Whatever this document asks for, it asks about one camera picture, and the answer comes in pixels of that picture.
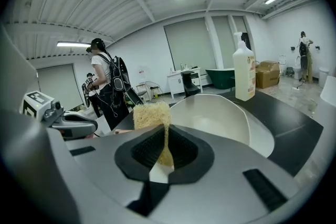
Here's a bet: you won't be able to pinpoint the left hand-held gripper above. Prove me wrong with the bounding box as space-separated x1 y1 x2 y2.
22 90 99 137

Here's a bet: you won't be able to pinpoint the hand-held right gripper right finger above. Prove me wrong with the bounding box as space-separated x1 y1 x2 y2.
146 124 300 224

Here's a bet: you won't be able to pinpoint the dark vanity cabinet black top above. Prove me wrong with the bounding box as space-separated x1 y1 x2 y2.
94 89 324 178

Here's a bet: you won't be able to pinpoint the white sink basin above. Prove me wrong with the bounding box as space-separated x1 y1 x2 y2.
236 106 275 158

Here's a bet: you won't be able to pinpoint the yellow sponge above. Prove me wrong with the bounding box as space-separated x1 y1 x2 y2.
133 101 175 174

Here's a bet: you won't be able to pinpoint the dark green bathtub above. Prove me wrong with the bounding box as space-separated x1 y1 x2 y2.
205 67 236 90

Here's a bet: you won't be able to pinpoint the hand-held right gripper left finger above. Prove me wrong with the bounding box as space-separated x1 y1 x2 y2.
47 124 169 224

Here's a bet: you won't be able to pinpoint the narrow grey window blind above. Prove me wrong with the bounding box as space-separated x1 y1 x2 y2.
211 15 236 69

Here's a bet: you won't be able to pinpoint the black faucet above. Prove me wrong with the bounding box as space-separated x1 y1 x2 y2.
181 70 201 99

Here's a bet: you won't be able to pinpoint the white soap pump bottle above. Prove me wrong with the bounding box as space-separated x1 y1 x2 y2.
233 31 257 102

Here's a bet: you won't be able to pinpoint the large grey window blind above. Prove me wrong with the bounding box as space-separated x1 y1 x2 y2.
164 17 217 71

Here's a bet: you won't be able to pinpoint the cream frying pan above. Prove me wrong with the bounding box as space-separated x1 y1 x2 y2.
114 94 250 149

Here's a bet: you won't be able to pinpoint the white toilet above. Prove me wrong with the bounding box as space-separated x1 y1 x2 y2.
292 55 306 80

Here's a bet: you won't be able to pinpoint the white cabinet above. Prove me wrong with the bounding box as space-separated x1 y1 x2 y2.
167 67 203 99

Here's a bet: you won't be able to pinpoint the large cardboard box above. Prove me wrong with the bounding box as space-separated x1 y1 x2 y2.
255 60 281 89

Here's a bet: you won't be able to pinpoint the dark seat light-framed chair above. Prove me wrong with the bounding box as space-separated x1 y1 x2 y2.
135 82 148 103

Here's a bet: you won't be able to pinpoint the gold wire side table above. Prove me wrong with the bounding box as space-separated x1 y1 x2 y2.
143 80 164 99

